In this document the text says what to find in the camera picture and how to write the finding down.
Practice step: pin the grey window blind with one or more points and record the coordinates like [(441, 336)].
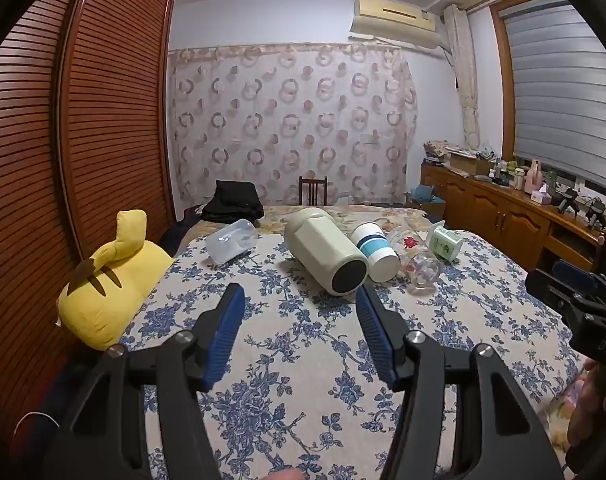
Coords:
[(568, 90)]

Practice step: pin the black folded clothes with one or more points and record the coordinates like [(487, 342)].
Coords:
[(233, 202)]

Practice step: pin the blue cloth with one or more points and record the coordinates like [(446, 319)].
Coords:
[(425, 195)]

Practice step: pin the cardboard box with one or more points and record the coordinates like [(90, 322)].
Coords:
[(470, 164)]

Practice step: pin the pink bottle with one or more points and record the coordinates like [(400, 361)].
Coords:
[(533, 175)]

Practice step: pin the black gadget on stand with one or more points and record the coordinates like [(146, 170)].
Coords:
[(597, 210), (568, 200)]

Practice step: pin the yellow plush toy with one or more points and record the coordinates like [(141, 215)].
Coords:
[(118, 285)]

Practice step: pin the wall air conditioner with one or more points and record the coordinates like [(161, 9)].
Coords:
[(395, 20)]

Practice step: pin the white cup with blue stripes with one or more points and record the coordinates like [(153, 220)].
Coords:
[(375, 252)]

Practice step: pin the white jar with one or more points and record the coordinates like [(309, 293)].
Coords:
[(519, 178)]

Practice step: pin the clear glass cup red print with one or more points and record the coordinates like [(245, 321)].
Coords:
[(420, 265)]

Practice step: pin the person's right hand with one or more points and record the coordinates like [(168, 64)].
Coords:
[(585, 405)]

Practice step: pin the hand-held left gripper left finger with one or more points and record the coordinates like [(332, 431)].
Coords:
[(225, 340)]

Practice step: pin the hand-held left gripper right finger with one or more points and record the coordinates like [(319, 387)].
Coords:
[(378, 340)]

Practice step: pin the pink tissue box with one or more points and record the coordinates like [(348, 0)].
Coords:
[(542, 195)]

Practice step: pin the brown slatted wardrobe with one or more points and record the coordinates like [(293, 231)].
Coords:
[(83, 135)]

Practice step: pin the white lace curtain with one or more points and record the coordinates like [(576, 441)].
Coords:
[(464, 75)]

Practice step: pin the beige thermos cup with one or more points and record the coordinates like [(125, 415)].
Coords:
[(328, 252)]

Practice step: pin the pile of papers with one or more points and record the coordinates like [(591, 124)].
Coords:
[(437, 152)]

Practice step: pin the wooden sideboard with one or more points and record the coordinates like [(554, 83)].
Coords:
[(493, 215)]

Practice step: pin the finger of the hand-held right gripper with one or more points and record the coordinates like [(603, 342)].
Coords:
[(550, 287), (575, 275)]

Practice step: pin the wooden chair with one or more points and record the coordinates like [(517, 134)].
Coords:
[(313, 192)]

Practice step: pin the green and white paper cup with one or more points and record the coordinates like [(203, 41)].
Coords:
[(445, 242)]

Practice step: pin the clear plastic cup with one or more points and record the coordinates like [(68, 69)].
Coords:
[(230, 242)]

